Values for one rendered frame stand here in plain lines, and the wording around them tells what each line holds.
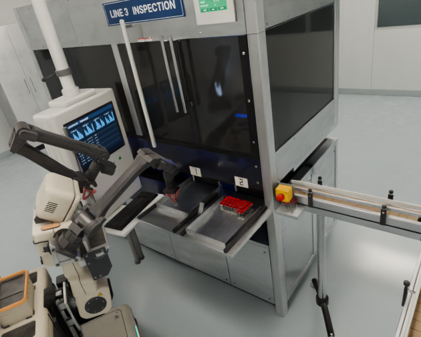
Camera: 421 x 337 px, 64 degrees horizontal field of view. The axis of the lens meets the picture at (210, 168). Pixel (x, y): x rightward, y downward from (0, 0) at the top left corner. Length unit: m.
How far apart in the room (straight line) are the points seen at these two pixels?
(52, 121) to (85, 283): 0.85
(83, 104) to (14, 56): 4.34
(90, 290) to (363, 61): 5.48
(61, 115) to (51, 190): 0.60
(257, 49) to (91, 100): 1.06
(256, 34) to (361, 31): 4.75
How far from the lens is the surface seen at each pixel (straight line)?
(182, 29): 1.80
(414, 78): 6.23
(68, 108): 2.06
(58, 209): 1.58
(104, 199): 1.47
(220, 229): 1.82
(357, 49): 6.30
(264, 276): 2.32
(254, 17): 1.55
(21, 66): 6.43
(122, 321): 2.38
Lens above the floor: 2.00
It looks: 28 degrees down
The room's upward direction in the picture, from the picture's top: 10 degrees counter-clockwise
